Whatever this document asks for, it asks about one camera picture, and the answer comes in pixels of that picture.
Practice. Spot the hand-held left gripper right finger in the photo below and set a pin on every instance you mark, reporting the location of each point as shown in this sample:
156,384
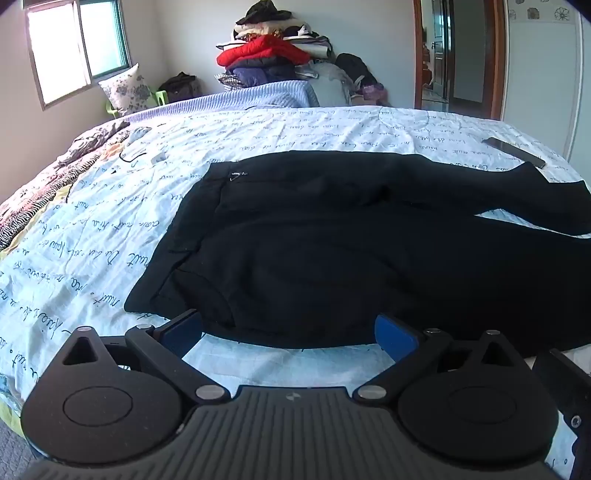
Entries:
392,337

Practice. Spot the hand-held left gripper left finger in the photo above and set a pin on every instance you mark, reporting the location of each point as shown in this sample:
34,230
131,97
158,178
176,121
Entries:
184,331

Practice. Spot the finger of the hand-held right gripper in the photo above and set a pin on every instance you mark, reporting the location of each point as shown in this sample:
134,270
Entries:
565,392

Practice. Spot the black pants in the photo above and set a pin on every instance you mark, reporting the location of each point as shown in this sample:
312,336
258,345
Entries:
323,254

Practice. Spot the small white charger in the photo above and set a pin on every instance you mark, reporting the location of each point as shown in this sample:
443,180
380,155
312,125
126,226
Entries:
158,158

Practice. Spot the floral patterned quilt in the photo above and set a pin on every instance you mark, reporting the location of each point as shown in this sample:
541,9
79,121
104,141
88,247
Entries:
46,184

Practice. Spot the white printed bedspread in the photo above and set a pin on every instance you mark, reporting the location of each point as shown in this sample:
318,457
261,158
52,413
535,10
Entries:
323,131

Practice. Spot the green plastic chair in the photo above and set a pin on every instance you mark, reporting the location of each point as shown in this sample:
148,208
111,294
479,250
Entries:
159,97

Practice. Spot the pink bag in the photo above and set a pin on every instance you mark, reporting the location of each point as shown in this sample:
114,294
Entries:
376,94

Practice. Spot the dark duffel bag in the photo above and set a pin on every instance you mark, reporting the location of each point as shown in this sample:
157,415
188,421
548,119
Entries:
180,87

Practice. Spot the blue striped blanket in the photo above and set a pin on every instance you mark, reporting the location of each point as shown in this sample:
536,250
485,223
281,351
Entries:
258,94

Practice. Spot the floral pillow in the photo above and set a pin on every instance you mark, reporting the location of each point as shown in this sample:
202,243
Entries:
124,90

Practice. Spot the grey bag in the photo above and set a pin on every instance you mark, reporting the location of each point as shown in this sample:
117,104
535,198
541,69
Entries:
330,85

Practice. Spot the navy puffer jacket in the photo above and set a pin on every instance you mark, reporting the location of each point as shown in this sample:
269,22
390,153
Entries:
258,74

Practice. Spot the black backpack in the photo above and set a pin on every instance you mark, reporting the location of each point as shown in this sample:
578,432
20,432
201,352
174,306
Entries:
353,67

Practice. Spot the red puffer jacket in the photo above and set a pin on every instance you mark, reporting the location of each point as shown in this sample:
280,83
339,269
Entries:
263,50

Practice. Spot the dark hallway door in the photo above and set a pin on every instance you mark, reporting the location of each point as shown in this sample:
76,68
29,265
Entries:
443,46

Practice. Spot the stack of light clothes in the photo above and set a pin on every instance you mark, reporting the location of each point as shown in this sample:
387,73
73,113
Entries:
314,44

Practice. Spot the white wardrobe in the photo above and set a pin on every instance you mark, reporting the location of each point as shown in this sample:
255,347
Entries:
545,69

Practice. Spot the black garment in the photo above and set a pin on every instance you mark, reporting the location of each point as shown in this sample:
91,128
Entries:
263,11

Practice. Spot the wooden door frame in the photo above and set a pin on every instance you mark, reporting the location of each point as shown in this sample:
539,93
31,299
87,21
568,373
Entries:
497,55

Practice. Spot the window with green frame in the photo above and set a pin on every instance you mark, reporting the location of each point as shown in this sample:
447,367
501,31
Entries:
78,46

